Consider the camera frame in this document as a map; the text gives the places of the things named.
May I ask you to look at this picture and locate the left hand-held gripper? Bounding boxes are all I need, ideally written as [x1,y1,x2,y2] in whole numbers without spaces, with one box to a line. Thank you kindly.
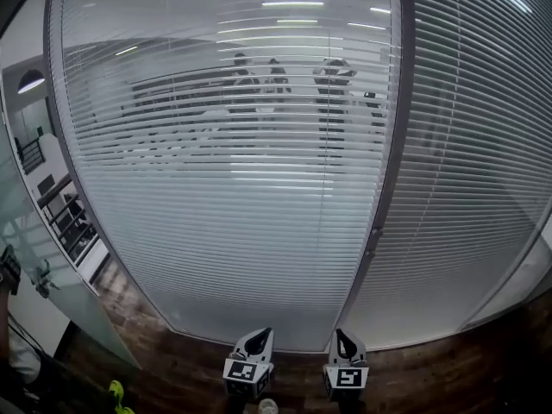
[222,327,275,400]

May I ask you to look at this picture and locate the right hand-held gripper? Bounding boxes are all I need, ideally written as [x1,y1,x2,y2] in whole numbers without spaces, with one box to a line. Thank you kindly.
[323,328,371,403]

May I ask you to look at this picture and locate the frosted glass door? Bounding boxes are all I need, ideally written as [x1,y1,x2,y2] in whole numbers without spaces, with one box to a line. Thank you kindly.
[0,97,141,368]

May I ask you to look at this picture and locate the black railing with wooden handrail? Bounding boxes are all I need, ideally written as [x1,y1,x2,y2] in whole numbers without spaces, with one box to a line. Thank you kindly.
[36,174,98,262]

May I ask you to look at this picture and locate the black metal railing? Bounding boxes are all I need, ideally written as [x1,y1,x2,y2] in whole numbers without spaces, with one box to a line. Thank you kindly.
[15,138,47,175]

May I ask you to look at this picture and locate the black dome pendant lamp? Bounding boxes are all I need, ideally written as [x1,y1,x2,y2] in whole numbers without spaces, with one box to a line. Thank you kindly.
[16,69,47,95]

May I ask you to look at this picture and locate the ceiling light strips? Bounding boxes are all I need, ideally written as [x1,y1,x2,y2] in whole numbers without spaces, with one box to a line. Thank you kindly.
[114,0,392,58]

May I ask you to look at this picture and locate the metal door handle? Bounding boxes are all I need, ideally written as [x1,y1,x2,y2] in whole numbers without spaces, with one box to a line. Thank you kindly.
[32,259,60,299]

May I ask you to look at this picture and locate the black cable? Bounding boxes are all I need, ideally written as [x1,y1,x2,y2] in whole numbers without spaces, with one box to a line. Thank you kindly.
[6,312,44,357]

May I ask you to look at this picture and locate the grey aluminium frame post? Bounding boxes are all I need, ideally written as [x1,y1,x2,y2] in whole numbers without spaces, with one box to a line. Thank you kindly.
[42,0,173,331]
[334,0,416,353]

